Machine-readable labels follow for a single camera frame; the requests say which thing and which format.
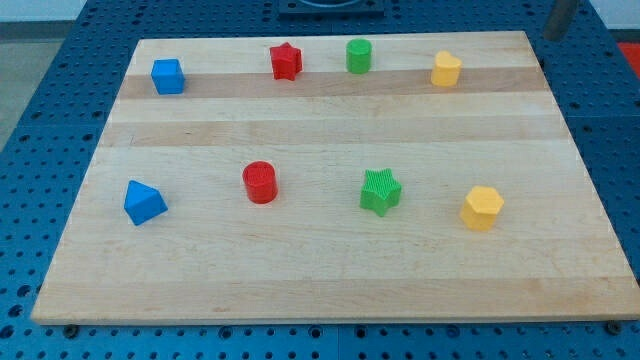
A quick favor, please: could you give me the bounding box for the green cylinder block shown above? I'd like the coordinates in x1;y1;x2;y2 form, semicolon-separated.
346;38;372;74

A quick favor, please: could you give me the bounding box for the red cylinder block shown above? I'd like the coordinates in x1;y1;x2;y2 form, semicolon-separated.
242;161;278;204

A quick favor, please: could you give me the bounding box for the green star block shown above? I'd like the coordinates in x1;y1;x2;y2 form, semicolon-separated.
359;168;402;217

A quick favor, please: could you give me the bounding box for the wooden board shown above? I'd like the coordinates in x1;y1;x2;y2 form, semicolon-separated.
31;31;639;326

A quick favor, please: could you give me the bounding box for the red star block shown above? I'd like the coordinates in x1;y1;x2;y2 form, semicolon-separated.
269;42;303;81

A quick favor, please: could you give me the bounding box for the yellow hexagon block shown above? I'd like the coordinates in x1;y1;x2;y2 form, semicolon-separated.
459;186;504;231

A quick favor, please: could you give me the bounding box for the blue triangle block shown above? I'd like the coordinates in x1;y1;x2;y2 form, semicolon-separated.
123;180;168;226

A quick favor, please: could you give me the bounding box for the blue cube block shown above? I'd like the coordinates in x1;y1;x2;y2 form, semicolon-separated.
151;58;185;95

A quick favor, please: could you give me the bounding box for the grey metal pusher rod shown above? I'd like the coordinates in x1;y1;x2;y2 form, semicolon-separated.
542;0;580;42

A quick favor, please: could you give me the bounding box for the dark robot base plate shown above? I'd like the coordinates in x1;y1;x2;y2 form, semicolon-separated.
276;0;385;16

